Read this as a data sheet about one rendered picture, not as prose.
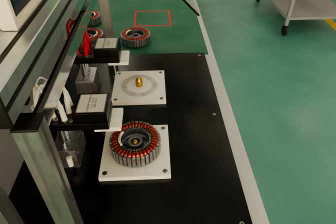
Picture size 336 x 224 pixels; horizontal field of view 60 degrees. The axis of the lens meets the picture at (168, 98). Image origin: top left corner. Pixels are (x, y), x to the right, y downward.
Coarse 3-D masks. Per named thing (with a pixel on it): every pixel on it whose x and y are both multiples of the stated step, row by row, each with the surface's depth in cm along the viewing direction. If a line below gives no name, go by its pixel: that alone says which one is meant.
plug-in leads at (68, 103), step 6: (42, 78) 53; (36, 84) 51; (42, 84) 51; (36, 90) 52; (66, 90) 57; (36, 96) 53; (66, 96) 55; (36, 102) 54; (66, 102) 56; (72, 102) 59; (60, 108) 53; (66, 108) 56; (54, 114) 56; (60, 114) 54; (66, 114) 57; (66, 120) 56
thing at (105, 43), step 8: (96, 40) 77; (104, 40) 77; (112, 40) 77; (96, 48) 73; (104, 48) 73; (112, 48) 73; (120, 48) 79; (80, 56) 75; (88, 56) 75; (96, 56) 74; (104, 56) 74; (112, 56) 75; (120, 56) 78; (128, 56) 78; (80, 64) 76; (112, 64) 76; (120, 64) 76
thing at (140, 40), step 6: (126, 30) 111; (132, 30) 112; (138, 30) 112; (144, 30) 111; (120, 36) 109; (126, 36) 107; (132, 36) 109; (138, 36) 109; (144, 36) 107; (126, 42) 107; (132, 42) 106; (138, 42) 107; (144, 42) 107
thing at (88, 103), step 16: (80, 96) 58; (96, 96) 58; (80, 112) 55; (96, 112) 55; (112, 112) 61; (64, 128) 56; (80, 128) 56; (96, 128) 56; (112, 128) 57; (64, 144) 60
